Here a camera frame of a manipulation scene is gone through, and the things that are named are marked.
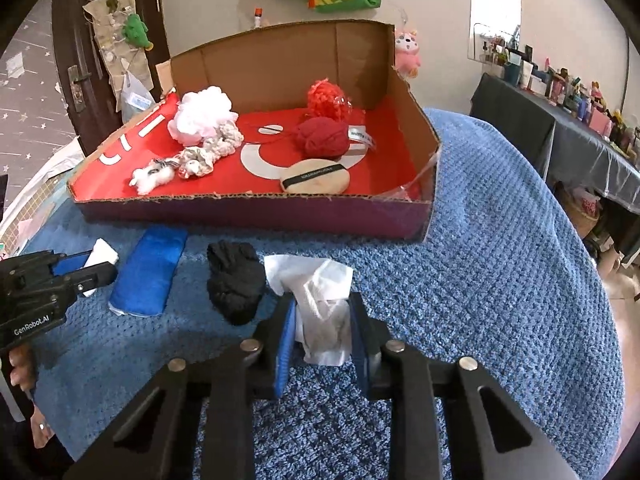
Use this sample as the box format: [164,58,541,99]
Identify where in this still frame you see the floral white scrunchie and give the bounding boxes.
[176,122,244,180]

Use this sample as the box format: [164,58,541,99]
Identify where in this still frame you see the orange white stick on wall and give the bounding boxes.
[254,8,262,28]

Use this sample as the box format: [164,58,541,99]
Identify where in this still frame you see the white tissue packet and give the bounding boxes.
[264,255,354,366]

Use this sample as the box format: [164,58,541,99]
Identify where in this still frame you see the pink plush toy on wall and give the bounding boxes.
[394,30,421,79]

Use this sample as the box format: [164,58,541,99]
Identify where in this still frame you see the white plastic bag on door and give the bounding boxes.
[120,72,155,122]

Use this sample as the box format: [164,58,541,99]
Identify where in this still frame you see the red knitted yarn item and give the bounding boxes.
[294,117,350,159]

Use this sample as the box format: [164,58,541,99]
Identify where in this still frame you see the blue soft cloth pouch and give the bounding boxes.
[108,226,189,318]

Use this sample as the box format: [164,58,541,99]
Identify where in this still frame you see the white fluffy star plush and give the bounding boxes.
[129,159,177,196]

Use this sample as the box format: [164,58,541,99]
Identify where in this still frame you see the cardboard box red lining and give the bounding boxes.
[68,20,439,240]

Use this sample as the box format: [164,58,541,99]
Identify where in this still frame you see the beige hanging door organizer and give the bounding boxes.
[82,0,154,113]

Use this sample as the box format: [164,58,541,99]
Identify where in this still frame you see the orange-red mesh bath pouf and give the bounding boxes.
[307,79,352,122]

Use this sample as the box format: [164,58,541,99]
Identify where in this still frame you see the dark brown door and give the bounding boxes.
[52,0,169,155]

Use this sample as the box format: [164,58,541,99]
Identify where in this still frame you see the black knitted soft item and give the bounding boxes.
[206,240,267,326]

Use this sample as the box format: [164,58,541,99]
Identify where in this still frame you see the beige round powder puff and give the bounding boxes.
[280,159,350,195]

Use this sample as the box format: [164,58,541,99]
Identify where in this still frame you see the wall mirror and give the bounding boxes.
[468,0,522,63]

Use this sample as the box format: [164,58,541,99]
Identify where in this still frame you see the small white soft pad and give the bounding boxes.
[82,238,119,298]

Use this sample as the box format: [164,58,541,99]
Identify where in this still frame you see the table with dark cloth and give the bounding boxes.
[470,74,639,214]

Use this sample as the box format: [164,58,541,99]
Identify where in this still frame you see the cosmetics bottles on table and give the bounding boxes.
[483,50,631,162]

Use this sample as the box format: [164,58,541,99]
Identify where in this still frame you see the person's left hand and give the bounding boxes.
[9,344,55,450]

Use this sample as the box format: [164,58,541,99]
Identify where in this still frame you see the green plush toy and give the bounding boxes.
[122,13,154,51]

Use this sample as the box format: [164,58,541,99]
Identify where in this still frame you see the white mesh bath pouf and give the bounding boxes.
[167,86,239,148]

